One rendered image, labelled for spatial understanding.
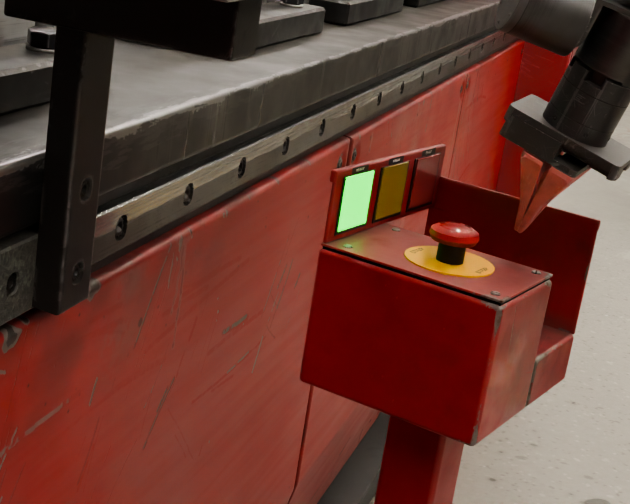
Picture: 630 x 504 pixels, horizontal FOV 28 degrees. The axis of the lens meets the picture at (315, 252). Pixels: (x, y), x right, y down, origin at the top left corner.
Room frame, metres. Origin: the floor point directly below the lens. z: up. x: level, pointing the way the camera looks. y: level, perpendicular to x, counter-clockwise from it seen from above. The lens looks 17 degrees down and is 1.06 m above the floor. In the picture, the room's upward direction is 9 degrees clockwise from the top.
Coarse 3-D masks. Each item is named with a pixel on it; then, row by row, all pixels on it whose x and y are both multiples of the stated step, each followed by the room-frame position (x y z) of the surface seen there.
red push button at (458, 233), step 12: (432, 228) 0.95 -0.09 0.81; (444, 228) 0.94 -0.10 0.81; (456, 228) 0.94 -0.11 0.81; (468, 228) 0.95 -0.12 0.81; (444, 240) 0.93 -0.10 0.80; (456, 240) 0.93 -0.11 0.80; (468, 240) 0.93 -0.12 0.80; (444, 252) 0.94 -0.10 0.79; (456, 252) 0.94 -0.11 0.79; (456, 264) 0.94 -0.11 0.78
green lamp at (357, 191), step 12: (348, 180) 0.96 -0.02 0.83; (360, 180) 0.98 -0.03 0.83; (372, 180) 1.00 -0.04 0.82; (348, 192) 0.96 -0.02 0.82; (360, 192) 0.98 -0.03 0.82; (348, 204) 0.97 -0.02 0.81; (360, 204) 0.98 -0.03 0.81; (348, 216) 0.97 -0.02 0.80; (360, 216) 0.99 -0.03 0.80; (348, 228) 0.97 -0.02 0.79
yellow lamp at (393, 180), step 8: (384, 168) 1.01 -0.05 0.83; (392, 168) 1.02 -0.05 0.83; (400, 168) 1.04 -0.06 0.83; (384, 176) 1.01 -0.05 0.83; (392, 176) 1.03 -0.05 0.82; (400, 176) 1.04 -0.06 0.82; (384, 184) 1.02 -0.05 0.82; (392, 184) 1.03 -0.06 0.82; (400, 184) 1.04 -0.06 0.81; (384, 192) 1.02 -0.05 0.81; (392, 192) 1.03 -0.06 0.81; (400, 192) 1.05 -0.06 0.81; (384, 200) 1.02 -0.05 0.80; (392, 200) 1.03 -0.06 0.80; (400, 200) 1.05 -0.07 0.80; (384, 208) 1.02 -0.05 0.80; (392, 208) 1.04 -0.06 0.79; (400, 208) 1.05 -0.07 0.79; (376, 216) 1.01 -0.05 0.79; (384, 216) 1.03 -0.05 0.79
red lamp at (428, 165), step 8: (424, 160) 1.08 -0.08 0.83; (432, 160) 1.09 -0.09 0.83; (416, 168) 1.07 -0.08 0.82; (424, 168) 1.08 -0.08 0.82; (432, 168) 1.10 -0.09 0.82; (416, 176) 1.07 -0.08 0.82; (424, 176) 1.08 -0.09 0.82; (432, 176) 1.10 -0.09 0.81; (416, 184) 1.07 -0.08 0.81; (424, 184) 1.09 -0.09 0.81; (432, 184) 1.10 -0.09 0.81; (416, 192) 1.07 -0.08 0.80; (424, 192) 1.09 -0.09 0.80; (432, 192) 1.10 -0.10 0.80; (416, 200) 1.08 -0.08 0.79; (424, 200) 1.09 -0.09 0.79
